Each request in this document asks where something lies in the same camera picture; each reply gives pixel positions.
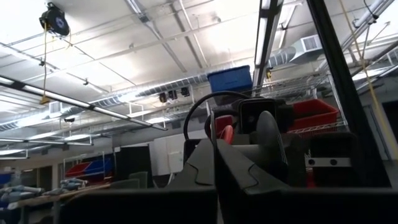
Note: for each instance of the blue storage bin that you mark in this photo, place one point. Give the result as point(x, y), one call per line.
point(230, 79)

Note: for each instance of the wooden top workbench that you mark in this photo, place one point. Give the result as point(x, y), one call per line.
point(77, 191)

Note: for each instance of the black partition panel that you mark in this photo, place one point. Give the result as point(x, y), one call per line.
point(133, 163)

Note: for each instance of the grey blue bundle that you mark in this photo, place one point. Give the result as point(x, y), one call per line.
point(73, 183)
point(21, 193)

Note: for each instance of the LED light bar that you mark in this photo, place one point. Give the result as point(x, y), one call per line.
point(267, 40)
point(77, 102)

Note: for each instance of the rack with red blue bins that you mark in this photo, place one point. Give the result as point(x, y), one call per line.
point(87, 168)

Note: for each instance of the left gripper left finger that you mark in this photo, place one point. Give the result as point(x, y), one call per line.
point(202, 171)

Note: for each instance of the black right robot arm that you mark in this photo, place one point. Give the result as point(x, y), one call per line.
point(326, 146)

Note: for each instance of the grey office chair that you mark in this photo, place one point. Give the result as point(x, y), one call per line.
point(140, 175)

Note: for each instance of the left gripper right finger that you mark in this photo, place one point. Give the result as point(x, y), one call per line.
point(236, 174)

